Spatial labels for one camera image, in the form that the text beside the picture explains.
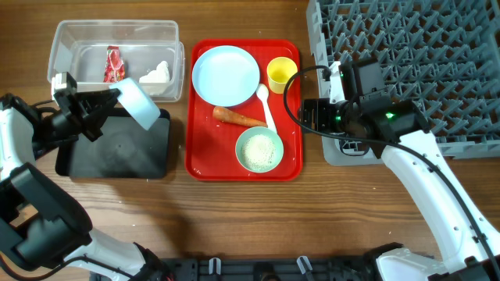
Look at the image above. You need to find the orange carrot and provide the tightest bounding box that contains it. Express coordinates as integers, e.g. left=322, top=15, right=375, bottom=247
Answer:
left=212, top=106, right=267, bottom=127

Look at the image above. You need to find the white rice pile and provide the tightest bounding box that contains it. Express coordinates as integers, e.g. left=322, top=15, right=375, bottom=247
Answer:
left=242, top=134, right=277, bottom=171

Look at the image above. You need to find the clear plastic bin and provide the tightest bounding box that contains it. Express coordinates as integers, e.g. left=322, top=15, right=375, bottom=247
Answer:
left=47, top=20, right=184, bottom=102

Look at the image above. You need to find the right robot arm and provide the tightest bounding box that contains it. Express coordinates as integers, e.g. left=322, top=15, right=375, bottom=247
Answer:
left=291, top=58, right=499, bottom=280

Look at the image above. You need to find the yellow plastic cup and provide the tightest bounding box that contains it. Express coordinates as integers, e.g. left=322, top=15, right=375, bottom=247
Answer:
left=266, top=57, right=298, bottom=94

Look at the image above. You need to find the red snack wrapper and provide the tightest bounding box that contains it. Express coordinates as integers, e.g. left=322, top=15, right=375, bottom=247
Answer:
left=103, top=45, right=125, bottom=83

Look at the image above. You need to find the white tissue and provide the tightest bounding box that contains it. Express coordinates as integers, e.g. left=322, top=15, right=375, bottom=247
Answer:
left=139, top=61, right=170, bottom=95

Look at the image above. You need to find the black waste tray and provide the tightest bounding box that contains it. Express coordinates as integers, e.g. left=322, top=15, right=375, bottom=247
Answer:
left=55, top=108, right=170, bottom=179

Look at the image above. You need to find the light green bowl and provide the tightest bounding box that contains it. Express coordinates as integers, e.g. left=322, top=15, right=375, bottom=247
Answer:
left=235, top=126, right=284, bottom=173

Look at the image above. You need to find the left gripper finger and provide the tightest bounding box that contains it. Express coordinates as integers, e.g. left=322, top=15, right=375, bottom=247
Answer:
left=76, top=88, right=121, bottom=108
left=87, top=101, right=116, bottom=131

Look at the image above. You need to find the light blue bowl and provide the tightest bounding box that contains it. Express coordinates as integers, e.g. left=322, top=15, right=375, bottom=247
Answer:
left=109, top=78, right=160, bottom=130

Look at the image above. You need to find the red serving tray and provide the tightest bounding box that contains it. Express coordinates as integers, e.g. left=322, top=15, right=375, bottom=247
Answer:
left=184, top=39, right=303, bottom=182

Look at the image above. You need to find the light blue plate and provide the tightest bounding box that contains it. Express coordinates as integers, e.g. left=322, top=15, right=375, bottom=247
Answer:
left=191, top=45, right=260, bottom=107

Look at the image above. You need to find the white plastic spoon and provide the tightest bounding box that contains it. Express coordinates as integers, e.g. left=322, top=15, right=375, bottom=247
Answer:
left=255, top=84, right=277, bottom=133

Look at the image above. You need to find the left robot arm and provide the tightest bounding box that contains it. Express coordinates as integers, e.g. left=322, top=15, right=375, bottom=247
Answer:
left=1, top=73, right=175, bottom=280

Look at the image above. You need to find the grey dishwasher rack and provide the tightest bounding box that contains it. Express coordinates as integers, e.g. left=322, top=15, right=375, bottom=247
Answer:
left=306, top=0, right=499, bottom=159

